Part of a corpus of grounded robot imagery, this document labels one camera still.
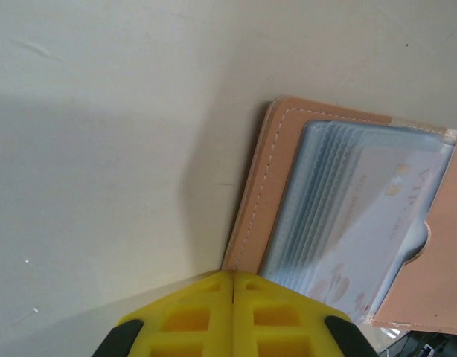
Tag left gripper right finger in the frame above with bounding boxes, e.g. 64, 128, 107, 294
232, 270, 383, 357

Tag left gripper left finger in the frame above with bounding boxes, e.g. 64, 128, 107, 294
89, 270, 234, 357

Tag white VIP credit card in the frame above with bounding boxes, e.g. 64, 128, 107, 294
306, 147, 451, 323

